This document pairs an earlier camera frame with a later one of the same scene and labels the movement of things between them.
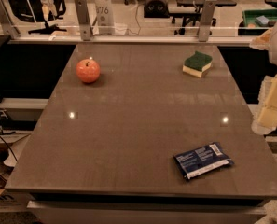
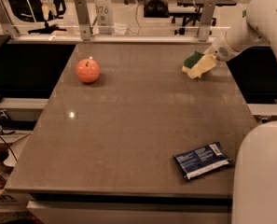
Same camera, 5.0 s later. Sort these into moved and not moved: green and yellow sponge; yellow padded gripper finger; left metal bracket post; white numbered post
Moved: yellow padded gripper finger
Not moved: left metal bracket post; white numbered post; green and yellow sponge
